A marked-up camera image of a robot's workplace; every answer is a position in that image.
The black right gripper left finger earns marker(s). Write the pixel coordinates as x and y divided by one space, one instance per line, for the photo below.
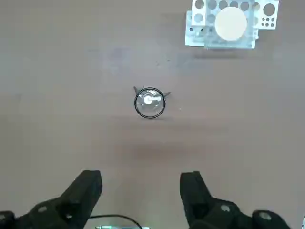
78 190

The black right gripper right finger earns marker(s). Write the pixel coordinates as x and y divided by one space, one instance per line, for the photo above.
195 195

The white test tube rack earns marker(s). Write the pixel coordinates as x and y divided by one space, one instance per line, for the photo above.
190 39

